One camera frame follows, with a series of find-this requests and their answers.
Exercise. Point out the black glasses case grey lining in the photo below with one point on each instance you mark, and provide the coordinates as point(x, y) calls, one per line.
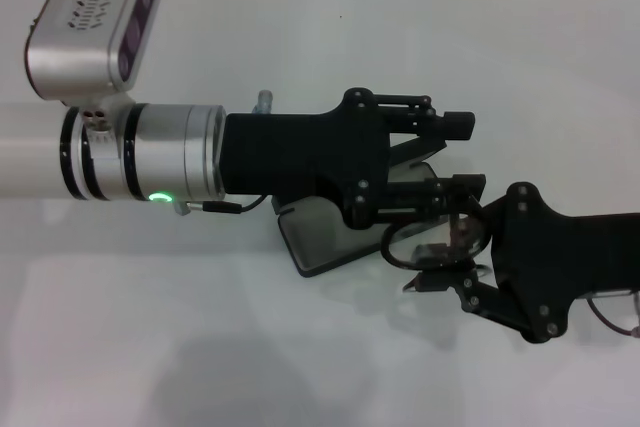
point(320, 242)

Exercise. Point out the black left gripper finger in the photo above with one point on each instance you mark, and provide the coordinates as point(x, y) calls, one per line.
point(459, 126)

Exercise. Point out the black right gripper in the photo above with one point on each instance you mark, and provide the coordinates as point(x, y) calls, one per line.
point(550, 257)

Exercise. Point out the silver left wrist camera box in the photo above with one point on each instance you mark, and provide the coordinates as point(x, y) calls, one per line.
point(75, 57)

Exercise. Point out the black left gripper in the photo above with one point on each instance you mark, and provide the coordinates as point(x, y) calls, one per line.
point(300, 152)

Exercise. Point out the black round glasses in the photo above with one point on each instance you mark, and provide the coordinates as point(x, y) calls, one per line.
point(389, 255)

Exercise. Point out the translucent left gripper plug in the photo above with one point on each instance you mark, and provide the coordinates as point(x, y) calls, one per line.
point(263, 101)

